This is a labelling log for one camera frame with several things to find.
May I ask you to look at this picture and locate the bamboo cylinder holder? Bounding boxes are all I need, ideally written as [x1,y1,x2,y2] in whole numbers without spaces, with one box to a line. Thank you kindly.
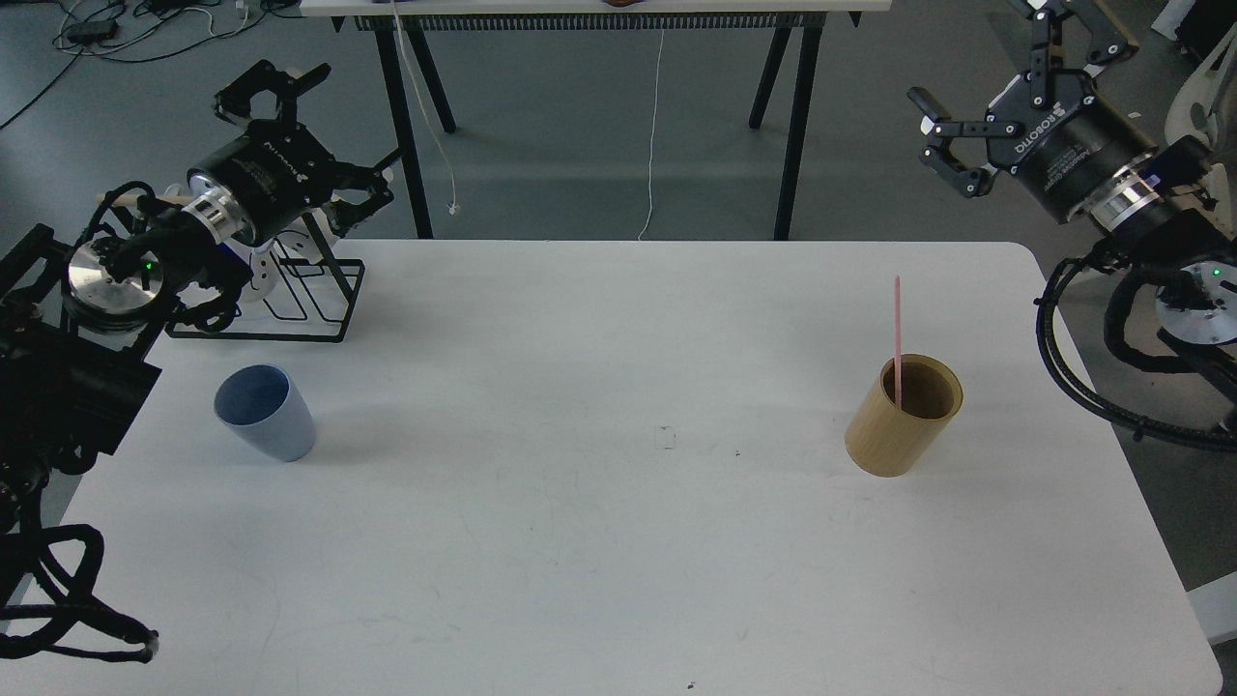
[845,354,964,478]

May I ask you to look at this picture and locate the white chair frame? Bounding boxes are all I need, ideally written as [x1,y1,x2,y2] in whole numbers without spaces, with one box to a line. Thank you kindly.
[1164,26,1236,162]

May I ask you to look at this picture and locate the floor cables bundle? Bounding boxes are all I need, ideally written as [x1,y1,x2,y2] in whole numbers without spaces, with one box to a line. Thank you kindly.
[0,0,301,131]

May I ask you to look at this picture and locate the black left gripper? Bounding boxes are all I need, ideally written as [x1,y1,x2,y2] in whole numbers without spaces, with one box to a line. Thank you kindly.
[187,59,403,244]

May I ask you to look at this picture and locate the white hanging cable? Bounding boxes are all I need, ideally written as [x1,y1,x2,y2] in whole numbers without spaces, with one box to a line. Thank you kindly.
[636,28,668,244]

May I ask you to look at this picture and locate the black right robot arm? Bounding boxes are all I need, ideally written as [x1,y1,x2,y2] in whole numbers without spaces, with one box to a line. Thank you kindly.
[908,1,1235,452]

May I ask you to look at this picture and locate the background table black legs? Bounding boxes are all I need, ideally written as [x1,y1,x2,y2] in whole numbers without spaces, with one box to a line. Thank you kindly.
[297,1,892,241]

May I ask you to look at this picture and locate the black wire mug rack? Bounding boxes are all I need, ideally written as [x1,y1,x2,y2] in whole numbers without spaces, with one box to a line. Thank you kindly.
[165,206,366,342]

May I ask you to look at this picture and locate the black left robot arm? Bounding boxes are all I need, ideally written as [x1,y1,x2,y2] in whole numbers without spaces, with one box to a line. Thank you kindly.
[2,59,401,661]

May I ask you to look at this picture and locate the white mug front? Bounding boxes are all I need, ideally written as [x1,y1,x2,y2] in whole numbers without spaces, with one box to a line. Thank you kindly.
[225,239,278,305]

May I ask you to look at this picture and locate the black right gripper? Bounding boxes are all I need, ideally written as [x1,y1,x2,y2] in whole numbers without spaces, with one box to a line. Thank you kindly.
[905,0,1159,225]

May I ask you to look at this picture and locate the blue plastic cup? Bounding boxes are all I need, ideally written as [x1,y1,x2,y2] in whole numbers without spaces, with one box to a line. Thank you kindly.
[213,363,317,462]

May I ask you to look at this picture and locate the pink chopstick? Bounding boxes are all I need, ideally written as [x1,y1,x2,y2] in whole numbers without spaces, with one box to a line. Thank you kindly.
[892,274,903,410]

